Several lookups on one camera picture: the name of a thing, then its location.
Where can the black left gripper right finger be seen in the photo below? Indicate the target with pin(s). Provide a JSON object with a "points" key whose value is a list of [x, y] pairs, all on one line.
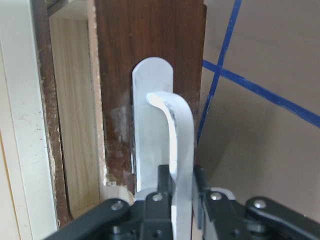
{"points": [[219, 217]]}

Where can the cream plastic storage box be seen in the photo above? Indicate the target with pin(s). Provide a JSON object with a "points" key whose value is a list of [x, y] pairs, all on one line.
{"points": [[22, 124]]}

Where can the white drawer handle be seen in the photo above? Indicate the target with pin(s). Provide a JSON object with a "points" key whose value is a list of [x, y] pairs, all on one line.
{"points": [[163, 135]]}

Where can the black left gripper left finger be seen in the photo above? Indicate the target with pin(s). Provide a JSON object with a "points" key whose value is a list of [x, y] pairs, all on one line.
{"points": [[157, 209]]}

